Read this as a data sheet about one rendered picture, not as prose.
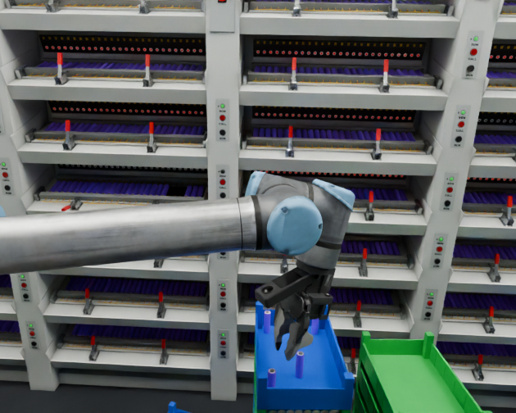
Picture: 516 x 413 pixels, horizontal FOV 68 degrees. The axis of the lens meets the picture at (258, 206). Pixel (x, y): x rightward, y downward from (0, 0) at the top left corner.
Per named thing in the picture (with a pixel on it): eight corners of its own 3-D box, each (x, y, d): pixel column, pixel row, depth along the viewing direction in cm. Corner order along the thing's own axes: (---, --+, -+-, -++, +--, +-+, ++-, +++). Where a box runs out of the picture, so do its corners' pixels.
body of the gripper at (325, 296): (327, 323, 82) (342, 270, 80) (296, 325, 77) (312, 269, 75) (305, 306, 88) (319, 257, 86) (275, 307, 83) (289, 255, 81)
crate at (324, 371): (351, 410, 81) (355, 378, 79) (256, 410, 80) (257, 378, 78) (324, 326, 110) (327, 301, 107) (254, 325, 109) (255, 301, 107)
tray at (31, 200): (209, 227, 127) (207, 204, 121) (30, 220, 129) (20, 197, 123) (217, 192, 142) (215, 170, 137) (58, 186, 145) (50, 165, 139)
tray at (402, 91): (444, 111, 113) (459, 62, 104) (238, 105, 115) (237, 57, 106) (423, 85, 129) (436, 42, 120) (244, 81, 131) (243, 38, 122)
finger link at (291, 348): (313, 364, 81) (320, 321, 81) (291, 367, 78) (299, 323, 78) (303, 357, 84) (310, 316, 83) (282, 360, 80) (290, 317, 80)
